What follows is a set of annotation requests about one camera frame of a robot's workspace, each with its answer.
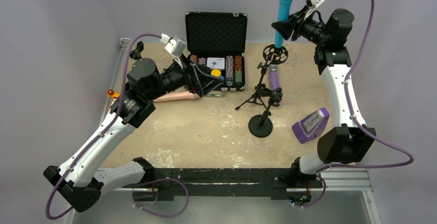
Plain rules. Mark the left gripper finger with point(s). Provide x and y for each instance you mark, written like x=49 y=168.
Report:
x=203 y=88
x=204 y=77

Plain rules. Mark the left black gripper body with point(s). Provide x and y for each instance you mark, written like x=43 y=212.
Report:
x=192 y=78

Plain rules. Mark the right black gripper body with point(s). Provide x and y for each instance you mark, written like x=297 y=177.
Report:
x=295 y=24

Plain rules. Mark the pink microphone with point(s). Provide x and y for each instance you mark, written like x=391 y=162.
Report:
x=186 y=95

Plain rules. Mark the blue microphone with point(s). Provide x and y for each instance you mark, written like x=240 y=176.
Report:
x=284 y=11

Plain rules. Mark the black round-base mic stand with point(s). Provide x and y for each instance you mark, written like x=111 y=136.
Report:
x=260 y=125

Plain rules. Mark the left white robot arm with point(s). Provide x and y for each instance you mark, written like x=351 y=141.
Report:
x=79 y=180

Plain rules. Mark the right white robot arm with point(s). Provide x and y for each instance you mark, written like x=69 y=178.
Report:
x=349 y=139

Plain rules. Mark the black round-base stand far left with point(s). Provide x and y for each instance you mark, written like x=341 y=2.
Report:
x=135 y=54

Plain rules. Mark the yellow poker chip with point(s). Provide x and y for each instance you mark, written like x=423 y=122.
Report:
x=216 y=73

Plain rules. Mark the white card deck box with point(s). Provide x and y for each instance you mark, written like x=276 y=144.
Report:
x=216 y=63

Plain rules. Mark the black poker chip case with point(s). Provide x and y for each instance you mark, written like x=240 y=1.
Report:
x=219 y=35

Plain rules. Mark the purple glitter microphone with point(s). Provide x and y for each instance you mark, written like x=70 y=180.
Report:
x=274 y=77

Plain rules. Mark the red yellow toy block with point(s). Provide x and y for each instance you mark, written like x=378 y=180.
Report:
x=113 y=96

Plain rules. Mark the black tripod shock-mount stand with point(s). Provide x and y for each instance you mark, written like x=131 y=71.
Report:
x=272 y=55

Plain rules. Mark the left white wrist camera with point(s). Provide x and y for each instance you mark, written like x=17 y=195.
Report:
x=175 y=46

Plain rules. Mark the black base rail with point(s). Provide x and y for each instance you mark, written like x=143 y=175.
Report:
x=275 y=183

